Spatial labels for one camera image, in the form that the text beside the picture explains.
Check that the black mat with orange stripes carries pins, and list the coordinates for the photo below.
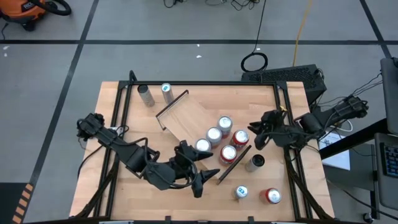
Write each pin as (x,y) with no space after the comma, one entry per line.
(9,205)

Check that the white Celsius slim can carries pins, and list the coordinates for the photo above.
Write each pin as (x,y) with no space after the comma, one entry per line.
(257,160)
(146,96)

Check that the black table edge clip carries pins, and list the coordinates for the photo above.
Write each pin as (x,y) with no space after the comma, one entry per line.
(168,218)

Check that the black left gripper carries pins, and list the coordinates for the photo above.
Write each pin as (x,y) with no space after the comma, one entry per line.
(183,166)

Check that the black diagonal beam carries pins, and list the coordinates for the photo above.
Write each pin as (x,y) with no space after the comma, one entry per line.
(357,138)

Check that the black caster wheel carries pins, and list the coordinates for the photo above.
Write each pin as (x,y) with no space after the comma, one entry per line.
(367,216)

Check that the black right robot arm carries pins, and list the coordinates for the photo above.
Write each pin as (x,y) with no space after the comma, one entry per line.
(342,110)

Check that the silver red Spindrift can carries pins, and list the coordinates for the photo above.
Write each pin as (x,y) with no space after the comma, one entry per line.
(202,144)
(214,134)
(224,123)

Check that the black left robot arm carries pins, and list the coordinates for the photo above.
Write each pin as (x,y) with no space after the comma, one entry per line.
(130,152)

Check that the red Fanta can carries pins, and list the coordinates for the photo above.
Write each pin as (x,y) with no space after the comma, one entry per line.
(273,196)
(228,153)
(241,137)

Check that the silver blue slim can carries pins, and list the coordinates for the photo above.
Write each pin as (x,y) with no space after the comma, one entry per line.
(167,91)
(241,191)

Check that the white paper sheet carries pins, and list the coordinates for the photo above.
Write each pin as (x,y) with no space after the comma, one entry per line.
(337,158)

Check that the orange shop vacuum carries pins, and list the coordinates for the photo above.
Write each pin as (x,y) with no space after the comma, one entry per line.
(21,9)

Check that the wooden shelf with black legs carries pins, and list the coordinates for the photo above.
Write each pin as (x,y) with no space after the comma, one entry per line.
(186,118)

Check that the small yellow tag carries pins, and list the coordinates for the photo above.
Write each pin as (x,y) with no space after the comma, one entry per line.
(283,108)

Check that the black perforated control box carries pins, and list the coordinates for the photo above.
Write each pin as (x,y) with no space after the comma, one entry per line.
(289,76)

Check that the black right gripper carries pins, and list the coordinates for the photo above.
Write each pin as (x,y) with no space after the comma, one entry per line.
(278,132)

